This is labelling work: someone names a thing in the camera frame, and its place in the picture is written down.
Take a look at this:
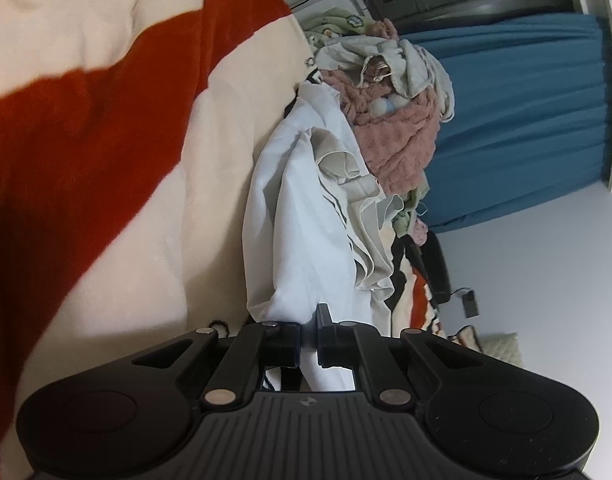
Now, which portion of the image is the black wall socket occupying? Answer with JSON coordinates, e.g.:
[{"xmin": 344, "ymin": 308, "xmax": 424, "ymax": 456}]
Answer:
[{"xmin": 461, "ymin": 289, "xmax": 480, "ymax": 318}]

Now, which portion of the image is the blue curtain right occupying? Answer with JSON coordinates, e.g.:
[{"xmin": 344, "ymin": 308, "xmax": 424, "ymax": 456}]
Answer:
[{"xmin": 406, "ymin": 13, "xmax": 612, "ymax": 233}]

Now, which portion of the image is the small pink garment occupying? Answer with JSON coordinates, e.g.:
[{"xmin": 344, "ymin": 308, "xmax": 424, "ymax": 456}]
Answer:
[{"xmin": 410, "ymin": 219, "xmax": 428, "ymax": 246}]

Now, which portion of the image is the striped fleece blanket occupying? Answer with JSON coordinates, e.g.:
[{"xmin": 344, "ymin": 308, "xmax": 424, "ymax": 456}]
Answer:
[{"xmin": 0, "ymin": 0, "xmax": 447, "ymax": 480}]

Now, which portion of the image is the cream white garment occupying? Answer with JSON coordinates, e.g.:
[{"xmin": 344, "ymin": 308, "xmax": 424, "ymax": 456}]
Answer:
[{"xmin": 315, "ymin": 35, "xmax": 455, "ymax": 122}]

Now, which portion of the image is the black bag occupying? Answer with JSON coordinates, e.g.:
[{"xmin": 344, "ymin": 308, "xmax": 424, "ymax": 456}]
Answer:
[{"xmin": 419, "ymin": 231, "xmax": 452, "ymax": 304}]

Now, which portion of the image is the green patterned garment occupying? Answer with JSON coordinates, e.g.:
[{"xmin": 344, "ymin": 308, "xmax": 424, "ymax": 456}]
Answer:
[{"xmin": 302, "ymin": 8, "xmax": 374, "ymax": 50}]

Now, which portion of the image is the white t-shirt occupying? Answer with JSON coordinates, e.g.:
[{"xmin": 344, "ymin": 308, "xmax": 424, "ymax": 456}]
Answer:
[{"xmin": 242, "ymin": 81, "xmax": 398, "ymax": 391}]

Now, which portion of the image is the pink fluffy garment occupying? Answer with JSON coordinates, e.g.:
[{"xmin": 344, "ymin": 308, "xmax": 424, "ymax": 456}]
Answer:
[{"xmin": 321, "ymin": 70, "xmax": 440, "ymax": 195}]

